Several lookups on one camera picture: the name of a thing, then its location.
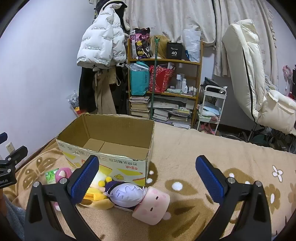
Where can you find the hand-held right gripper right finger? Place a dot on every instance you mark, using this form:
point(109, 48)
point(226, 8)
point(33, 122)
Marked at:
point(211, 178)

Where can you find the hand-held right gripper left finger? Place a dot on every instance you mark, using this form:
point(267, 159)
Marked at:
point(84, 178)

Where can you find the pink paw plush toy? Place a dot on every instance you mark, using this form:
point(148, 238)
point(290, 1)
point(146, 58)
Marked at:
point(63, 172)

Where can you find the yellow plush toy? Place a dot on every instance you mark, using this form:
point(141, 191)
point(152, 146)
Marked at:
point(101, 204)

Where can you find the purple plush doll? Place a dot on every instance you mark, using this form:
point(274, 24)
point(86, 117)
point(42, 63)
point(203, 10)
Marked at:
point(126, 194)

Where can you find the cardboard box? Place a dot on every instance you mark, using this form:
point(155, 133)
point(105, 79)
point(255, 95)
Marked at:
point(129, 165)

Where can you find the pink roll plush toy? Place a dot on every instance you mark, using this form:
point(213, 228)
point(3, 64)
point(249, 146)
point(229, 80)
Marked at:
point(150, 205)

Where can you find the person's left forearm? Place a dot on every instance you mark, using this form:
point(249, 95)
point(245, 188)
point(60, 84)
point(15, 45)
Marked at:
point(9, 220)

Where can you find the beige floral blanket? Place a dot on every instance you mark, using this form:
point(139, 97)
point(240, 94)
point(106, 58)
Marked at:
point(185, 150)

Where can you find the pink toys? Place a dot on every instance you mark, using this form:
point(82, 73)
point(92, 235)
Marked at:
point(209, 128)

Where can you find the blue cloth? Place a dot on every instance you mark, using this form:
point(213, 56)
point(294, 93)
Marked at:
point(209, 111)

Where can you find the white utility cart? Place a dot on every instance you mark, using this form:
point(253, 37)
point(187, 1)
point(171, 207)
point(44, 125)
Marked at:
point(222, 104)

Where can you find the pile of books and papers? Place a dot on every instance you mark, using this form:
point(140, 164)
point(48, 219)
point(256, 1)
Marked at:
point(173, 113)

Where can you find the plastic bag of toys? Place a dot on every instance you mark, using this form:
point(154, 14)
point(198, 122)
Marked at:
point(74, 102)

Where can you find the beige hanging coat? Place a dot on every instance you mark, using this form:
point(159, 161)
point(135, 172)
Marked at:
point(104, 97)

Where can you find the black hanging garment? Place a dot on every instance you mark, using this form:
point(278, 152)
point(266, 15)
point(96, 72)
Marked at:
point(86, 88)

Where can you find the stack of books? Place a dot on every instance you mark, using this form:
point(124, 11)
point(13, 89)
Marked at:
point(140, 106)

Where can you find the black bag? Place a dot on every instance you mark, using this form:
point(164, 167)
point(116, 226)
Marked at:
point(211, 83)

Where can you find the light green cloth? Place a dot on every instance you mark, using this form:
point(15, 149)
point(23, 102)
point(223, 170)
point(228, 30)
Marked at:
point(174, 90)

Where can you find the group of small bottles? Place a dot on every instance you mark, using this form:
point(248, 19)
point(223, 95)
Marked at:
point(185, 84)

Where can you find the red gift bag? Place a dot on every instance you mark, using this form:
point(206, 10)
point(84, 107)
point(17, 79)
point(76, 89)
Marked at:
point(161, 78)

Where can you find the teal paper bag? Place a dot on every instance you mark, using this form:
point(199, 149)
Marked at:
point(138, 81)

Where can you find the green pole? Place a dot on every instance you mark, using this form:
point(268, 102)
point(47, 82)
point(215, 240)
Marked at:
point(153, 81)

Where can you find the white folded mattress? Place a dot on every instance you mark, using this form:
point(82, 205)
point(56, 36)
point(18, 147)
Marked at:
point(242, 58)

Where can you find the wooden shelf unit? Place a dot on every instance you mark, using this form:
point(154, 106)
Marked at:
point(161, 60)

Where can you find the pink desk fan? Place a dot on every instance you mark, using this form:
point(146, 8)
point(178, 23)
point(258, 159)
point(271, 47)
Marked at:
point(287, 71)

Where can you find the black box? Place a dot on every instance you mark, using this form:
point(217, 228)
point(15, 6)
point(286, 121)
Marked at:
point(174, 52)

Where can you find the clear plastic bag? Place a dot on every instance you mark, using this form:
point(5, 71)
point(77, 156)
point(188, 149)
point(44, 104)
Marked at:
point(192, 44)

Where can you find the white puffer jacket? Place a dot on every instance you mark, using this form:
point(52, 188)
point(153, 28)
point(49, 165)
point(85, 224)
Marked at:
point(99, 39)

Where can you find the blonde wig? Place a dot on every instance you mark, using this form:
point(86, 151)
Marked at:
point(163, 46)

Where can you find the colourful printed bag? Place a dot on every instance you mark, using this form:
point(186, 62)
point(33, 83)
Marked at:
point(140, 44)

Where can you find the pale patterned curtain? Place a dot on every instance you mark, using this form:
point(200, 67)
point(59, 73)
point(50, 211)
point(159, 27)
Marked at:
point(175, 16)

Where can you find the white wall socket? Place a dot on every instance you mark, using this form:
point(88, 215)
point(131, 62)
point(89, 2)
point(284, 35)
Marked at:
point(9, 147)

